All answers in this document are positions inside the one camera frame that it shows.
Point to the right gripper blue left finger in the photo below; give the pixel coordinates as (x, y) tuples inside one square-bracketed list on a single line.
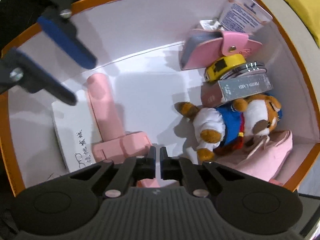
[(151, 163)]

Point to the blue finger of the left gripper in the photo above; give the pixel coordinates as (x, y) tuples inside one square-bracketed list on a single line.
[(27, 74), (68, 42)]

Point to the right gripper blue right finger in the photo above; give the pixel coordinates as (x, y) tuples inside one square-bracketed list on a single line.
[(164, 163)]

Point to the pink phone stand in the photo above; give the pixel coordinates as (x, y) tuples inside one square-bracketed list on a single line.
[(116, 145)]

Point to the large white box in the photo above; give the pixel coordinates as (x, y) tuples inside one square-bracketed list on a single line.
[(77, 131)]

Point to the pink leather card wallet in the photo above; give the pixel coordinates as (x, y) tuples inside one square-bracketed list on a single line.
[(203, 47)]

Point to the small white box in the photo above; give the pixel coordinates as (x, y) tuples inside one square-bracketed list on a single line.
[(211, 25)]

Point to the plush tiger toy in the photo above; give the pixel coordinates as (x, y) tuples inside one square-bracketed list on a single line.
[(225, 129)]

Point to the pink fabric pouch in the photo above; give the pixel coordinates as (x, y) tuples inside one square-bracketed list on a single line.
[(264, 159)]

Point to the orange cardboard box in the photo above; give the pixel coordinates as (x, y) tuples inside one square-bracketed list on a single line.
[(137, 43)]

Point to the beige sofa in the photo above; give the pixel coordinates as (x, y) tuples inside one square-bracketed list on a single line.
[(298, 33)]

